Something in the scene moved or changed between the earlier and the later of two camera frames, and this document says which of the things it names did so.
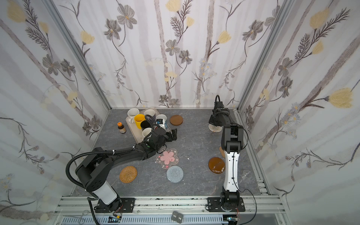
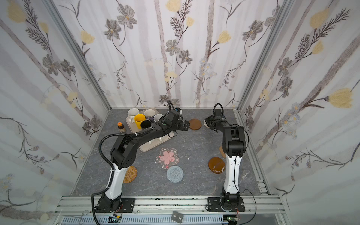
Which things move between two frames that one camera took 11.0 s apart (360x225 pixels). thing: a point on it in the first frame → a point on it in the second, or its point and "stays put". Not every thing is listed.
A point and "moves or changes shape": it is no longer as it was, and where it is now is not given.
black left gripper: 168,135 → 179,125
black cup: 145,124 stays put
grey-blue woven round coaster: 175,174 stays put
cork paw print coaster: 222,152 stays put
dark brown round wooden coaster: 176,120 moves or changes shape
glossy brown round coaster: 216,165 stays put
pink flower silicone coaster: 167,157 stays put
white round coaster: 215,124 moves or changes shape
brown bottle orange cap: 122,129 stays put
